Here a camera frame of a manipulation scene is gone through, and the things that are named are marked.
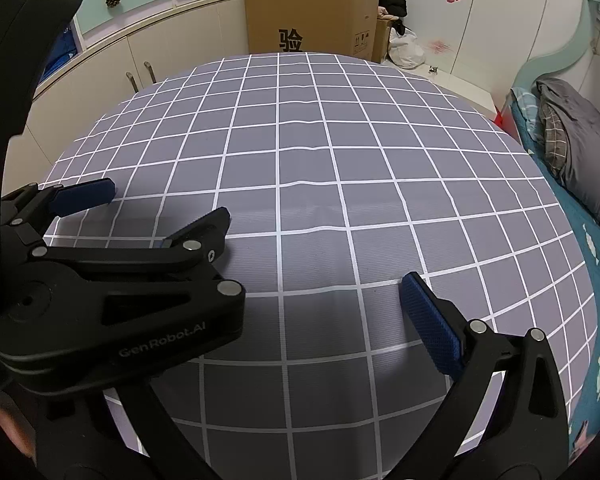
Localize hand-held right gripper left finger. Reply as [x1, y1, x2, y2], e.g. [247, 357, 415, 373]
[35, 377, 202, 480]

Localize white wardrobe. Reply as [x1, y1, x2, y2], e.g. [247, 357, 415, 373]
[380, 0, 589, 92]

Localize white plastic bag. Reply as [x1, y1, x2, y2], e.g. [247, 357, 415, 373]
[387, 27, 426, 70]

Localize teal printed bed sheet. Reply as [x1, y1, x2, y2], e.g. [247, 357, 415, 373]
[510, 87, 600, 442]

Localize grey checked tablecloth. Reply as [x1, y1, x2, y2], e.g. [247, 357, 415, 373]
[45, 52, 596, 480]

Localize small cardboard box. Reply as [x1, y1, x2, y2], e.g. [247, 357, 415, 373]
[372, 17, 394, 64]

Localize blue tissue package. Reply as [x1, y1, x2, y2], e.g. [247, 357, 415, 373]
[45, 22, 81, 74]

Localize grey blanket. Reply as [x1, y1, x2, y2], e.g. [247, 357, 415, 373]
[534, 79, 600, 246]

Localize red box with white lid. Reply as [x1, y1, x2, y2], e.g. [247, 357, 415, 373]
[420, 67, 519, 142]

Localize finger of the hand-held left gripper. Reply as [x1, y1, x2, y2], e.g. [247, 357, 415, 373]
[0, 177, 117, 249]
[29, 205, 247, 329]

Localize large cardboard box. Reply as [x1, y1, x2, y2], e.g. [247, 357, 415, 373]
[244, 0, 381, 63]

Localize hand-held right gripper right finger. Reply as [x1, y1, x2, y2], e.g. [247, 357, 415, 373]
[380, 271, 574, 480]

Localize black clothing heap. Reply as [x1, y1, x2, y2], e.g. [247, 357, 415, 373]
[378, 0, 408, 24]

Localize teal bunk bed frame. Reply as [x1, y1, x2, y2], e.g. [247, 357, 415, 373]
[497, 0, 600, 132]

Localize white lower cabinet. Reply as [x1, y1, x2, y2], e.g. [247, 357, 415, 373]
[2, 0, 249, 171]

